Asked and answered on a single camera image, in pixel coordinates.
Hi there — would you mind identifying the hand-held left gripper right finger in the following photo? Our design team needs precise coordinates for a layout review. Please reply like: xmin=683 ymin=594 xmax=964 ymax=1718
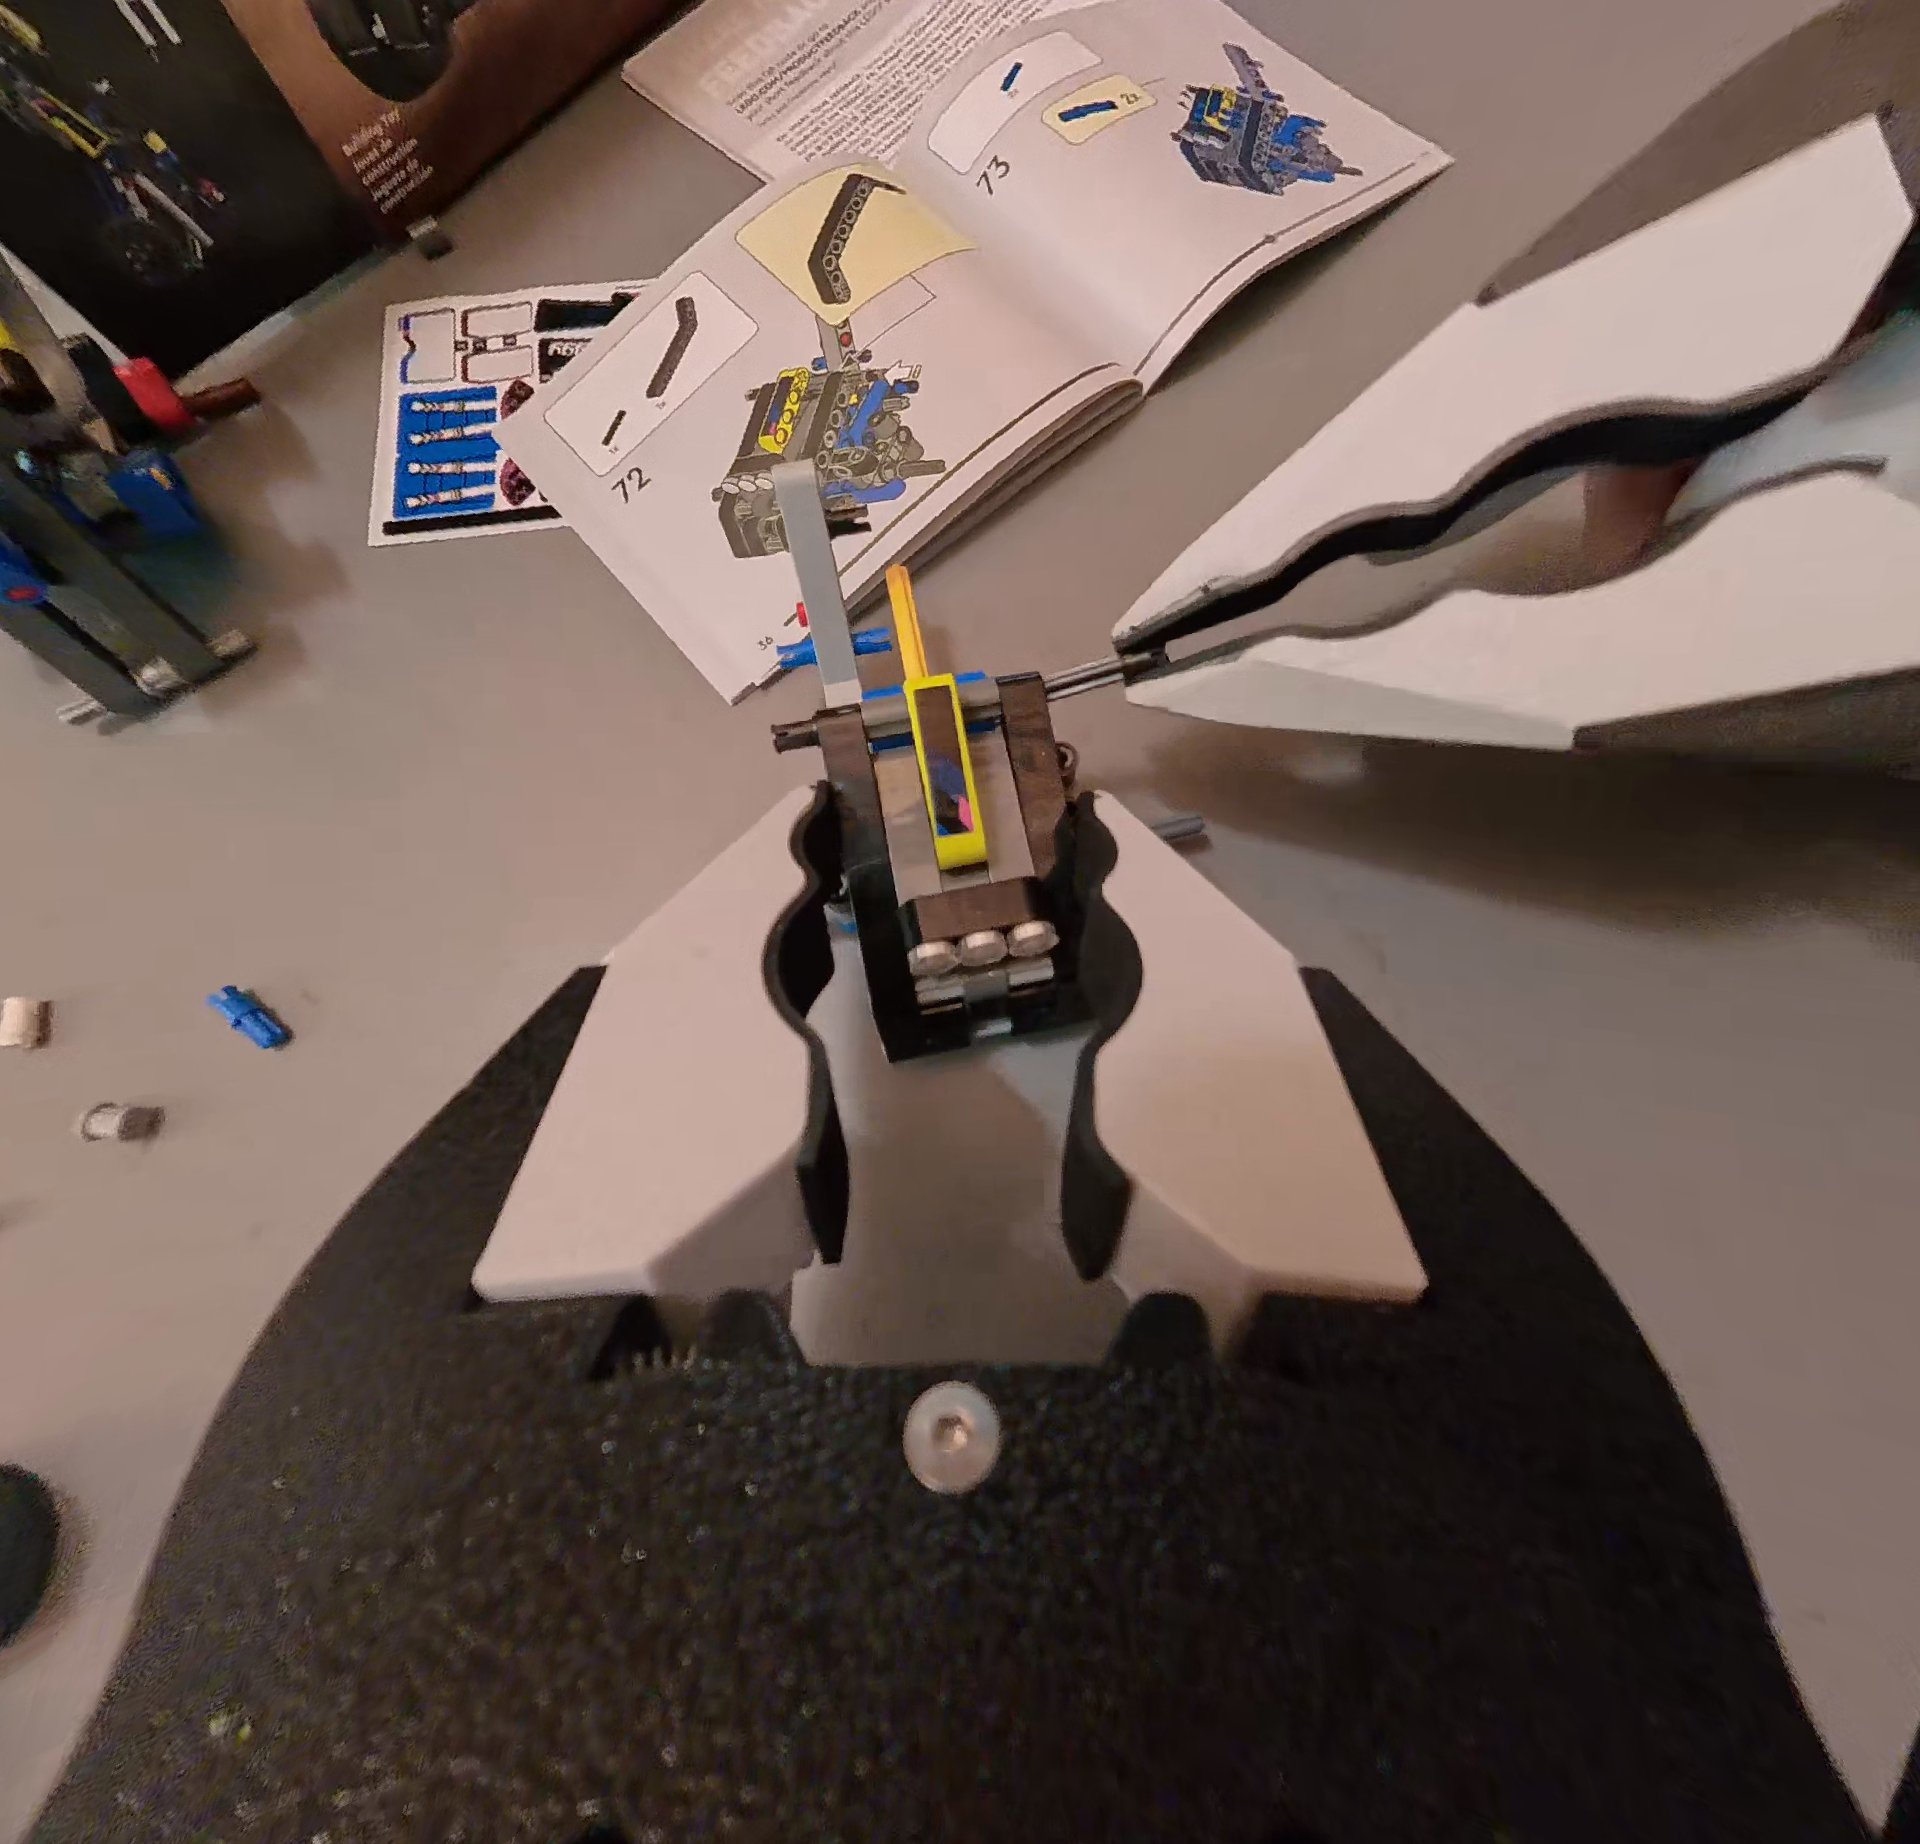
xmin=1050 ymin=788 xmax=1430 ymax=1352

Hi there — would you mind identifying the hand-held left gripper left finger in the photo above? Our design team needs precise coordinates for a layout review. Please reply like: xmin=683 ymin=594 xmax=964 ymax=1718
xmin=471 ymin=782 xmax=852 ymax=1307

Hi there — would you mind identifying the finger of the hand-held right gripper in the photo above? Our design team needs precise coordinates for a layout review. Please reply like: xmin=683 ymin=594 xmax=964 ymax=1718
xmin=1109 ymin=112 xmax=1920 ymax=662
xmin=1121 ymin=452 xmax=1920 ymax=757

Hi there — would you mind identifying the small black yellow toy brick model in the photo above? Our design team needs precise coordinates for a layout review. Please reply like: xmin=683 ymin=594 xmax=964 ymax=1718
xmin=770 ymin=461 xmax=1170 ymax=1070

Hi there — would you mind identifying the dark toy set box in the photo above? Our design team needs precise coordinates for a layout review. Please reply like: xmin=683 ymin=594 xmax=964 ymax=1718
xmin=0 ymin=0 xmax=789 ymax=381

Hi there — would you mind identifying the open instruction booklet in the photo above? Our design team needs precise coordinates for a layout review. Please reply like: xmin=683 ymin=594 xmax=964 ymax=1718
xmin=493 ymin=0 xmax=1458 ymax=710

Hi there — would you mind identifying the blue sticker sheet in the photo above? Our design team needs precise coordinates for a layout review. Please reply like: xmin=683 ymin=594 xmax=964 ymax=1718
xmin=366 ymin=279 xmax=665 ymax=551

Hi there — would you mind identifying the round black object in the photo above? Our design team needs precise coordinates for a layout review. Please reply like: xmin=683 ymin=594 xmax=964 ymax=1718
xmin=0 ymin=1465 xmax=64 ymax=1646

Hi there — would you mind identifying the large dark blue toy brick model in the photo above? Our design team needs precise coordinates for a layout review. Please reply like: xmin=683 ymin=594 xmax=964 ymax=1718
xmin=0 ymin=247 xmax=259 ymax=724

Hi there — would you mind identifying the white printed leaflet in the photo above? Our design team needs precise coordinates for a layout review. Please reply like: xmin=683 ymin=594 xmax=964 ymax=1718
xmin=620 ymin=0 xmax=1159 ymax=184

